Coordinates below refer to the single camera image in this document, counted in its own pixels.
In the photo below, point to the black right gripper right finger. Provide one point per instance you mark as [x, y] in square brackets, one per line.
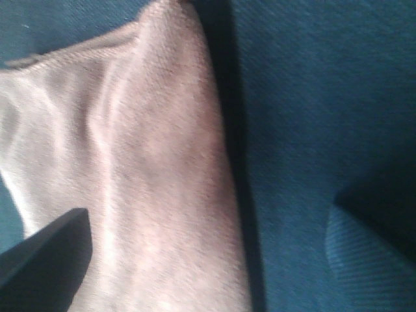
[371, 273]

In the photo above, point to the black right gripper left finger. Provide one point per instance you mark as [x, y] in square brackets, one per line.
[43, 272]

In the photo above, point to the brown microfibre towel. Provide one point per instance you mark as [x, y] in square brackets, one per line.
[128, 125]

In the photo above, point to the black fabric table mat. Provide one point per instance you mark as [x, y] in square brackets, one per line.
[318, 110]

